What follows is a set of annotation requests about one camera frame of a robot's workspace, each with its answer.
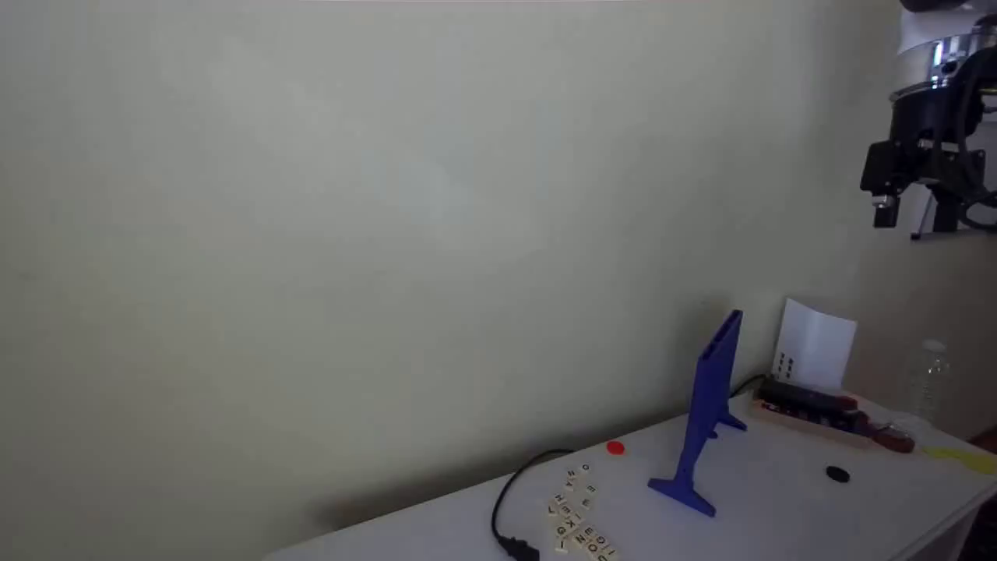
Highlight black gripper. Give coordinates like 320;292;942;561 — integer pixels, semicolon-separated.
861;96;988;233

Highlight dark blue disc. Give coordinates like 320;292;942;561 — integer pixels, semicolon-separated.
826;467;851;483

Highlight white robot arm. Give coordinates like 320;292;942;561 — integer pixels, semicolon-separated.
861;0;997;233

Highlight white speaker box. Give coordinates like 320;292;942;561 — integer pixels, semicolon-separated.
773;299;856;390

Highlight clear plastic bottle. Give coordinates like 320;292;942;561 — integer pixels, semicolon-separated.
907;339;949;420

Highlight purple brown book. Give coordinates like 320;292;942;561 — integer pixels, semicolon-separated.
748;398;915;454

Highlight blue connect four grid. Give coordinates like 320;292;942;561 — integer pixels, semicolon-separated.
649;311;744;518

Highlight beige letter tiles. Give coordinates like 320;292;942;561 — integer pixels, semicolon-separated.
544;464;623;561

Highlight black power cable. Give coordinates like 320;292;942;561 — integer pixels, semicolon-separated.
489;446;575;561

